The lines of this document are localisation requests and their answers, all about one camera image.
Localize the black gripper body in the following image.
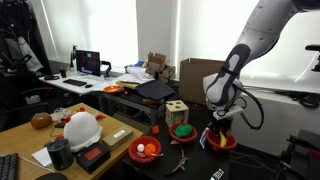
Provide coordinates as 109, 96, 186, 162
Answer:
209, 117, 234, 133

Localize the yellow banana toy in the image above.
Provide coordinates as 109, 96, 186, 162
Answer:
218, 130, 229, 149

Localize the red bowl with red block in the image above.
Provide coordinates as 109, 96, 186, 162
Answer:
205, 128, 239, 152

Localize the red bowl with green toy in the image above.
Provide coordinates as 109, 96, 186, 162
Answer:
168, 122, 199, 144

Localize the green toy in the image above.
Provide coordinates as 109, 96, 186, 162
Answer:
172, 123, 194, 139

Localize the red bowl with orange ball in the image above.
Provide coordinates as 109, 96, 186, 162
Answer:
127, 135, 163, 164

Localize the white blue toothpaste tube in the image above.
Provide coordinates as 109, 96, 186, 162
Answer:
198, 126, 211, 150

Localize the wooden shape sorter box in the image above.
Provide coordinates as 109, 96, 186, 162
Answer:
164, 99, 190, 128

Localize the large cardboard box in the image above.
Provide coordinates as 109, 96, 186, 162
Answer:
178, 57, 240, 108

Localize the orange ball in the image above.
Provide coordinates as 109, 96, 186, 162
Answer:
144, 143, 157, 157

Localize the open small cardboard box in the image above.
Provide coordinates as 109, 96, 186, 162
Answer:
145, 51, 177, 85

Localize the grey metal table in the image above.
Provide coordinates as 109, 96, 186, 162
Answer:
91, 89, 168, 126

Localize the pile of white papers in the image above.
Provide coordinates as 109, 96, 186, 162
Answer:
124, 65, 155, 85

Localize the small brown cardboard box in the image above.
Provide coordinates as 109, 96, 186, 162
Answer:
100, 125, 135, 151

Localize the black box with red label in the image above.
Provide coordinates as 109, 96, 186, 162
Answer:
75, 141, 112, 175

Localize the white plush chicken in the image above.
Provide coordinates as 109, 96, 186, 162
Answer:
54, 106, 107, 154

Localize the black monitor with lit screen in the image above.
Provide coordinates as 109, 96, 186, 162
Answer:
75, 49, 102, 77

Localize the black keyboard on white desk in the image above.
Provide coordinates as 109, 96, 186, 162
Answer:
62, 78, 88, 88

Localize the clear glass jar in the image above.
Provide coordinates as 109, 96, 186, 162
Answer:
49, 107, 73, 123

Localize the black cylindrical case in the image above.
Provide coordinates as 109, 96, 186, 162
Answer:
46, 138, 75, 171

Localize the white desk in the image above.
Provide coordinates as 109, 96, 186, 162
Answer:
38, 71, 128, 98

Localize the black mug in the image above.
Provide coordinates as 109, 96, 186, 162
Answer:
59, 66, 68, 79

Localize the brown ball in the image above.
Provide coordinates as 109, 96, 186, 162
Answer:
30, 112, 54, 130

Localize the white paper sheet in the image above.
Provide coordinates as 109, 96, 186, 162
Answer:
31, 146, 53, 168

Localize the wooden desk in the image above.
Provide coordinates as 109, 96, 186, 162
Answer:
0, 102, 145, 180

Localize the black office chair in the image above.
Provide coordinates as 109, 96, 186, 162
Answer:
0, 69, 50, 133

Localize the black keyboard on wooden desk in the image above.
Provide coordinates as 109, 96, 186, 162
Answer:
0, 152, 20, 180

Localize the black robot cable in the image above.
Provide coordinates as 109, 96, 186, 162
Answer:
216, 83, 265, 131

